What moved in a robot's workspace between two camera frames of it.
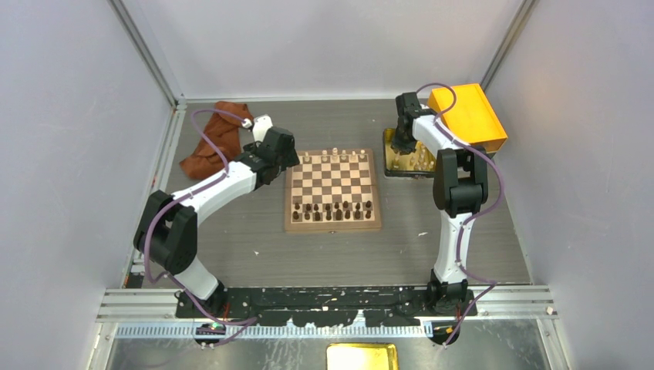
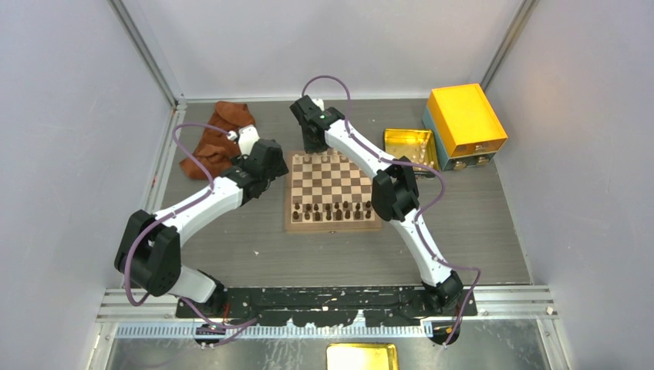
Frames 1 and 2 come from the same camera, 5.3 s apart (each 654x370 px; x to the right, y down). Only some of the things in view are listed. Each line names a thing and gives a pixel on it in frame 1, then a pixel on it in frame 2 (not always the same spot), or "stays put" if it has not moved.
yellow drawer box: x=473 y=119 stays put
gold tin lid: x=362 y=356 stays put
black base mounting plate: x=325 y=307 stays put
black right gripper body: x=402 y=142 → x=312 y=147
